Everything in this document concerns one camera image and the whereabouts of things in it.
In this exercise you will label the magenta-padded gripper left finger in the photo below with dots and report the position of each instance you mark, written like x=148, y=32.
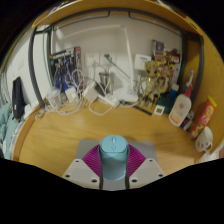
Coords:
x=80, y=171

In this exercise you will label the white desk lamp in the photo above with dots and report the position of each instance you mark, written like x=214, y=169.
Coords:
x=126, y=96

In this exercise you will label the white power strip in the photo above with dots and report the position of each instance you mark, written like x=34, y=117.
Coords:
x=108, y=100

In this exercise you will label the grey mouse pad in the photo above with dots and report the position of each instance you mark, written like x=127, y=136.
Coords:
x=86, y=145

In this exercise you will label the large white charger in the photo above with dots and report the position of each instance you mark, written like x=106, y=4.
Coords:
x=90, y=95

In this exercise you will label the clear plastic box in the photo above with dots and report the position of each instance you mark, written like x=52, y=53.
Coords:
x=53, y=97

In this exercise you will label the wall pictures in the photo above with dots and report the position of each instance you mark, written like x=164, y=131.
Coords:
x=165, y=53

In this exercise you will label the blue model kit box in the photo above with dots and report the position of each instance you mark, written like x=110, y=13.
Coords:
x=63, y=66

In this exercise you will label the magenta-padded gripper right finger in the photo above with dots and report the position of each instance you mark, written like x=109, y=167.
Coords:
x=146, y=171

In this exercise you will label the brown tree figurine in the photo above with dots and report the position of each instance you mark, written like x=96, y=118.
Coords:
x=153, y=83

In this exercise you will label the white printed mug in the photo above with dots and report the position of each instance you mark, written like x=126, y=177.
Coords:
x=204, y=138

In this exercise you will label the white wall box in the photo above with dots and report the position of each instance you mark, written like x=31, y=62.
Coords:
x=142, y=61

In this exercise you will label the light blue computer mouse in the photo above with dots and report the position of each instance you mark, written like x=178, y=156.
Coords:
x=114, y=156

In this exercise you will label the red chips can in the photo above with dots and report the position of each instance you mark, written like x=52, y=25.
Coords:
x=204, y=116

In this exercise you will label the white red-capped pump bottle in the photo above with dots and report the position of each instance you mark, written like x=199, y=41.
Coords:
x=180, y=111

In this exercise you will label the white wall socket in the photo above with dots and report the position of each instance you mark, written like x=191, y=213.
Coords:
x=108, y=58
x=92, y=59

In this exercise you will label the dark green box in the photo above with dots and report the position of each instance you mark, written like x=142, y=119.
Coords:
x=165, y=105

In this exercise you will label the black flat strip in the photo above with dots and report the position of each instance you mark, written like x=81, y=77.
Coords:
x=144, y=110

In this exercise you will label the teal cloth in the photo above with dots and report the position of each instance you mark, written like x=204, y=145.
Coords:
x=8, y=130

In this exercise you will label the small white cube clock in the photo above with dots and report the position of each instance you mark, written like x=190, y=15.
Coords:
x=159, y=110

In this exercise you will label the small white charger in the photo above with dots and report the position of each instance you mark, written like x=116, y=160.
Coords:
x=71, y=94

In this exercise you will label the blue packet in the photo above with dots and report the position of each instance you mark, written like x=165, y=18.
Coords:
x=187, y=121

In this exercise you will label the black hanging bag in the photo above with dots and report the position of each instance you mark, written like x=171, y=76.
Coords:
x=18, y=98

